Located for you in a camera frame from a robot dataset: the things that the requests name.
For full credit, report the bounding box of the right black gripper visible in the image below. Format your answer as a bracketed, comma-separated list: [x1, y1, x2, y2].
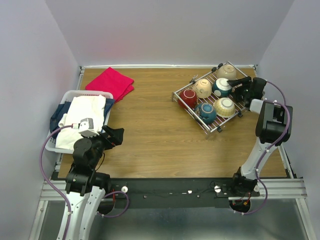
[226, 76, 251, 103]

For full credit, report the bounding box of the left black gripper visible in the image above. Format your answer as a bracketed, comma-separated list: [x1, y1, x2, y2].
[82, 124, 124, 169]

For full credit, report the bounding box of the teal white bowl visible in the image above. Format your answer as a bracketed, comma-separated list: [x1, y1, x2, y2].
[212, 78, 233, 98]

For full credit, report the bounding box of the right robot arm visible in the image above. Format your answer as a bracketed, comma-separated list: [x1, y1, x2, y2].
[227, 76, 293, 196]

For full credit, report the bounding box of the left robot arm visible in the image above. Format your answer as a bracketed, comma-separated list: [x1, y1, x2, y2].
[57, 124, 128, 240]

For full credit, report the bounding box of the plain beige bowl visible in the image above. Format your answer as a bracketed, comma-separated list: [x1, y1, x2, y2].
[216, 64, 237, 80]

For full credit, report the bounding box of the cream striped bowl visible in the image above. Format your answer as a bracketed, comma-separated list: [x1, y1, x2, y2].
[213, 97, 236, 118]

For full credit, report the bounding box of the beige bowl with drawing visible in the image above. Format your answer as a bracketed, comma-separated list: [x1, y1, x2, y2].
[192, 78, 212, 99]

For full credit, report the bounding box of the white cloth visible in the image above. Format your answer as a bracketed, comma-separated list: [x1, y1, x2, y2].
[55, 95, 106, 151]

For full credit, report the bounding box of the red bowl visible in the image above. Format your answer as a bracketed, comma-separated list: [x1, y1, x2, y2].
[179, 89, 198, 109]

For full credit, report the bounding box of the red folded cloth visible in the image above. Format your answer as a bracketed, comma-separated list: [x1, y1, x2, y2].
[85, 67, 135, 103]

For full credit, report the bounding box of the navy blue garment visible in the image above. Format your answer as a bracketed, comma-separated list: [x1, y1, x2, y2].
[49, 98, 115, 133]

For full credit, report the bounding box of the white laundry basket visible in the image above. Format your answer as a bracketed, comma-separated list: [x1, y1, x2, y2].
[44, 90, 114, 154]

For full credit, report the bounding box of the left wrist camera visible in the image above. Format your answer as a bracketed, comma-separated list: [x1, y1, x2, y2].
[72, 118, 98, 138]

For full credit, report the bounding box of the wire dish rack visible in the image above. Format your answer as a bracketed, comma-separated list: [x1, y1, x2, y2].
[171, 61, 252, 135]

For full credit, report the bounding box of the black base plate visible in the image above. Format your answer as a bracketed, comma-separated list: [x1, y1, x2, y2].
[110, 177, 248, 209]

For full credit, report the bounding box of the aluminium frame rail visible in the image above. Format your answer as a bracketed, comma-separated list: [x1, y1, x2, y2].
[40, 178, 308, 201]

